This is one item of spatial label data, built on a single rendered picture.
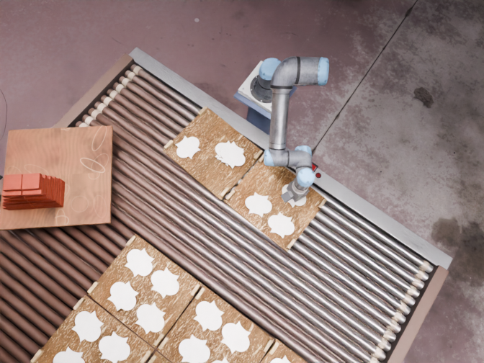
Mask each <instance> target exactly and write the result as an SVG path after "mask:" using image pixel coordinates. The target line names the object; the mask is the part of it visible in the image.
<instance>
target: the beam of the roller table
mask: <svg viewBox="0 0 484 363"><path fill-rule="evenodd" d="M129 56H131V57H132V58H133V59H134V61H135V64H136V65H137V66H140V67H141V68H142V69H143V70H144V71H145V72H147V73H149V74H150V75H152V76H153V77H154V78H156V79H158V80H159V81H160V82H162V83H163V84H165V85H166V86H168V87H169V88H170V89H172V90H174V91H175V92H176V93H178V94H180V95H181V96H183V97H184V98H185V99H187V100H188V101H190V102H191V103H193V104H194V105H196V106H197V107H199V108H200V109H202V108H203V107H204V106H206V107H208V108H209V109H211V110H212V111H213V112H214V113H215V114H217V115H218V116H219V117H221V118H222V119H223V120H225V121H226V122H227V123H228V124H229V125H230V126H232V127H233V128H234V129H236V130H237V131H238V132H239V133H240V134H242V135H243V136H244V137H245V138H247V139H248V140H250V141H251V142H252V143H253V144H254V145H255V146H257V147H258V148H259V149H261V150H262V151H263V152H264V151H265V150H268V149H269V135H267V134H266V133H265V132H263V131H262V130H260V129H258V128H257V127H256V126H254V125H252V124H251V123H250V122H248V121H247V120H245V119H243V118H242V117H241V116H239V115H237V114H236V113H235V112H233V111H232V110H230V109H228V108H227V107H226V106H224V105H223V104H221V103H219V102H218V101H217V100H215V99H213V98H212V97H211V96H210V95H208V94H206V93H205V92H203V91H202V90H201V89H199V88H197V87H196V86H195V85H193V84H191V83H190V82H188V81H187V80H186V79H184V78H182V77H181V76H180V75H178V74H177V73H175V72H173V71H172V70H171V69H169V68H167V67H166V66H165V65H163V64H162V63H160V62H158V61H157V60H156V59H154V58H152V57H151V56H149V55H148V54H147V53H145V52H143V51H142V50H141V49H139V48H137V47H136V48H135V49H134V50H133V51H132V52H131V53H130V54H129ZM316 173H320V174H321V178H317V177H316V176H315V179H314V182H313V183H312V185H314V186H315V187H317V188H318V189H319V190H321V191H322V192H324V193H326V194H327V195H328V196H330V197H332V198H333V199H335V200H336V201H337V202H339V203H340V204H342V205H343V206H344V207H346V208H348V209H349V210H351V211H352V212H354V213H355V214H357V215H358V216H359V217H361V218H362V219H364V220H366V221H367V222H368V223H370V224H371V225H373V226H375V227H376V228H377V229H379V230H381V231H382V232H383V233H384V234H386V235H387V236H389V237H391V238H392V239H393V240H395V241H397V242H398V243H399V244H401V245H402V246H404V247H406V248H407V249H408V250H409V251H411V252H413V253H414V254H415V255H417V256H419V257H420V258H422V259H423V260H426V261H427V262H429V264H430V265H432V266H436V265H440V266H442V267H444V268H445V269H446V270H447V269H448V267H449V265H450V263H451V261H452V257H450V256H448V255H447V254H445V253H444V252H443V251H441V250H439V249H438V248H437V247H435V246H433V245H432V244H430V243H429V242H428V241H426V240H424V239H423V238H422V237H420V236H418V235H417V234H415V233H414V232H413V231H411V230H409V229H408V228H407V227H405V226H404V225H402V224H400V223H399V222H398V221H396V220H394V219H393V218H391V217H390V216H389V215H387V214H385V213H384V212H383V211H381V210H379V209H378V208H377V207H375V206H374V205H372V204H371V203H369V202H368V201H366V200H365V199H363V198H362V197H360V196H359V195H358V194H356V193H354V192H353V191H351V190H350V189H348V188H347V187H345V186H344V185H343V184H341V183H339V182H338V181H336V180H335V179H333V178H332V177H330V176H329V175H327V174H326V173H324V172H323V171H321V170H320V169H318V168H317V169H316V170H315V172H314V174H316Z"/></svg>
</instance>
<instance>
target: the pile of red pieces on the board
mask: <svg viewBox="0 0 484 363"><path fill-rule="evenodd" d="M64 192H65V182H64V181H63V180H62V179H60V178H56V177H55V176H46V175H45V174H41V173H34V174H9V175H4V184H3V190H2V199H3V202H2V206H3V209H5V210H28V209H35V208H37V209H39V208H52V207H63V204H64Z"/></svg>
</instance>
